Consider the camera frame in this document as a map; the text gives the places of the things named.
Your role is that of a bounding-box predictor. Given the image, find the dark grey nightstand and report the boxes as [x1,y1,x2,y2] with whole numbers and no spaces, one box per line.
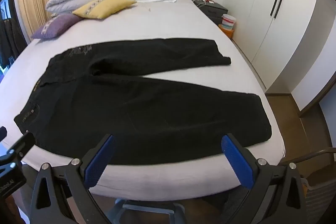
[194,0,228,25]

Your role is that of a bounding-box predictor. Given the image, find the brown door frame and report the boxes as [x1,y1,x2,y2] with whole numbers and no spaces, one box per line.
[299,0,336,117]

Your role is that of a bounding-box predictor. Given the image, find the orange plastic container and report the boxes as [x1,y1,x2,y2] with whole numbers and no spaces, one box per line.
[218,25,235,39]

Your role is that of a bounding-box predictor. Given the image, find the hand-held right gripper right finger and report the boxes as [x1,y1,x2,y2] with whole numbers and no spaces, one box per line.
[220,133,307,224]

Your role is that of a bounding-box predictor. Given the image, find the black pants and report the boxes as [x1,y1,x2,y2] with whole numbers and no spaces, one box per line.
[14,38,273,165]

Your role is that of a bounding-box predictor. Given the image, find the yellow cushion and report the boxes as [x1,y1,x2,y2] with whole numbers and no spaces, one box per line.
[72,0,137,19]

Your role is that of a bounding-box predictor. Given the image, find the dark hanging clothes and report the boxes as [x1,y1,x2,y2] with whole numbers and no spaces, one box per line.
[0,18,27,65]

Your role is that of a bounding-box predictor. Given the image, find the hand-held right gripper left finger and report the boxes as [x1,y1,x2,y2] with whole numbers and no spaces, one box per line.
[29,133,117,224]

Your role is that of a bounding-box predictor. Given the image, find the bed with grey headboard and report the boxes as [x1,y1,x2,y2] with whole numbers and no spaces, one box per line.
[0,0,286,201]

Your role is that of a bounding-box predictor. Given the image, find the white plastic bucket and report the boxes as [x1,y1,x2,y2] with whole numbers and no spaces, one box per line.
[221,14,236,30]

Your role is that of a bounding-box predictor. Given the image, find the white wardrobe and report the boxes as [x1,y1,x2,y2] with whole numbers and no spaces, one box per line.
[223,0,322,94]

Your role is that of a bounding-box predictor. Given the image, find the black mesh office chair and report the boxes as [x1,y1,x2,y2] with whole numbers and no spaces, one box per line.
[110,147,336,224]

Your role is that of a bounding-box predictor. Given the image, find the purple cushion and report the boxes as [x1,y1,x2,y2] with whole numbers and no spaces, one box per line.
[31,13,84,39]

